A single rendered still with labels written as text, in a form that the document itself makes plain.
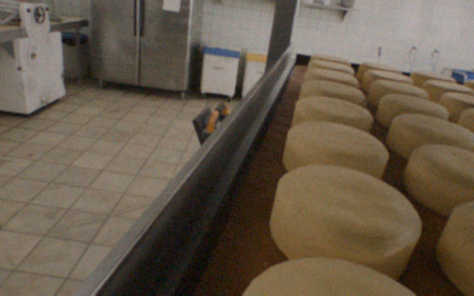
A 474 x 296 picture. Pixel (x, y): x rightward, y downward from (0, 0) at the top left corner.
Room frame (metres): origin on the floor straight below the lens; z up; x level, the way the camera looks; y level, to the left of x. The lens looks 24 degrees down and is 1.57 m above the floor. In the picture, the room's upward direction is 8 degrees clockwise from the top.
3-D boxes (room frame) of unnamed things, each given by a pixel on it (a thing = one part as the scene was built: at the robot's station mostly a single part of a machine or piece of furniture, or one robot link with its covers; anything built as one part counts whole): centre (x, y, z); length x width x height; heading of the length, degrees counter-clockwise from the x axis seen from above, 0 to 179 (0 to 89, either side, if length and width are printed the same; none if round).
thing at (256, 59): (5.30, -0.23, 0.38); 0.64 x 0.54 x 0.77; 1
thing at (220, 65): (5.30, 0.42, 0.38); 0.64 x 0.54 x 0.77; 2
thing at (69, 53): (5.37, 2.82, 0.33); 0.54 x 0.53 x 0.66; 90
